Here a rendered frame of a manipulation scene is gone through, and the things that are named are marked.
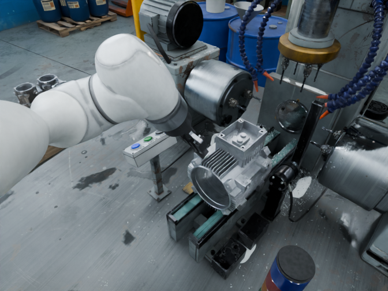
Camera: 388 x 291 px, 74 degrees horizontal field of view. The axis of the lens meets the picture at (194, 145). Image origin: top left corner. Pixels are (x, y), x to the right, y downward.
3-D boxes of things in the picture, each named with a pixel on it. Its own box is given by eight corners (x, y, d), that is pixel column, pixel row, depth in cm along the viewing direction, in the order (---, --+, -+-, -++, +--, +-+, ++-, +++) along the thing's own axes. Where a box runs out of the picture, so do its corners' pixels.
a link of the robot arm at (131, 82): (177, 72, 54) (123, 95, 57) (138, 10, 41) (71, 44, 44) (186, 113, 49) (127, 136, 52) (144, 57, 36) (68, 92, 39)
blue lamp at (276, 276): (281, 251, 48) (287, 239, 45) (312, 275, 45) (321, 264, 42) (263, 275, 45) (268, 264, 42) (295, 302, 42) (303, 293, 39)
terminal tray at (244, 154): (237, 134, 87) (239, 116, 82) (264, 149, 82) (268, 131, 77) (213, 152, 80) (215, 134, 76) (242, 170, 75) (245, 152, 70)
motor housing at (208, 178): (223, 160, 99) (227, 120, 86) (266, 187, 90) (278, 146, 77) (187, 190, 89) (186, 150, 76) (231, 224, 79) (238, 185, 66)
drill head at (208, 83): (200, 88, 140) (200, 41, 123) (256, 116, 121) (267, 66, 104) (164, 107, 127) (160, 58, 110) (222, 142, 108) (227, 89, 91)
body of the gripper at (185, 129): (194, 109, 56) (207, 129, 64) (168, 95, 61) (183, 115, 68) (172, 137, 55) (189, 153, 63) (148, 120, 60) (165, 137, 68)
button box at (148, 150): (165, 139, 95) (161, 126, 93) (178, 142, 90) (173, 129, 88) (127, 163, 86) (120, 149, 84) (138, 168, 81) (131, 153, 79)
